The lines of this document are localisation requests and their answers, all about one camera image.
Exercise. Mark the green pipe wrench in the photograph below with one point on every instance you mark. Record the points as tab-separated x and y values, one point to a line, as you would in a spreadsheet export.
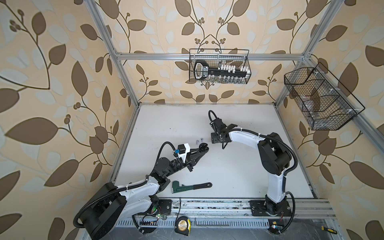
178	188

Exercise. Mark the side wire basket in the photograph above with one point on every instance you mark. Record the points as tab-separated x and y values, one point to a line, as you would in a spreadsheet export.
324	100

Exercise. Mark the yellow black tape measure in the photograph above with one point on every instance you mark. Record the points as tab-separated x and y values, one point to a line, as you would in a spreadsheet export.
183	226

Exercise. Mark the back wire basket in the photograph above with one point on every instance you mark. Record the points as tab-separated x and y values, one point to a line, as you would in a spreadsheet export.
237	57

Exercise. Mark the black round earbud case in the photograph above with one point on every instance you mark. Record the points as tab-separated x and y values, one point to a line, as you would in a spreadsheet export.
203	147

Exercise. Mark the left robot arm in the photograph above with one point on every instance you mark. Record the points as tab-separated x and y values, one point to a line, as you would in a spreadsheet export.
112	204

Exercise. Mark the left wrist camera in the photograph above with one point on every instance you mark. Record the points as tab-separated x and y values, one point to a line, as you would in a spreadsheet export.
182	151

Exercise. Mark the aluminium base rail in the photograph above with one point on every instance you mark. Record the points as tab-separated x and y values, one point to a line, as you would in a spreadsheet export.
220	213

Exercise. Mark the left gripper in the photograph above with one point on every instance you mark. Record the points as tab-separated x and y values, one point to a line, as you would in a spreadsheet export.
190	161

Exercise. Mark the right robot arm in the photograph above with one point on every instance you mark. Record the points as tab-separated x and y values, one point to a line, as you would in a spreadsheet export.
277	158

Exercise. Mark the yellow black screwdriver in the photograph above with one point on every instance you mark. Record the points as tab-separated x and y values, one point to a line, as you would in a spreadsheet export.
332	231

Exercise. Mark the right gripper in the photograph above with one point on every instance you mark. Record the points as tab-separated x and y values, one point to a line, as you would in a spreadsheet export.
213	138

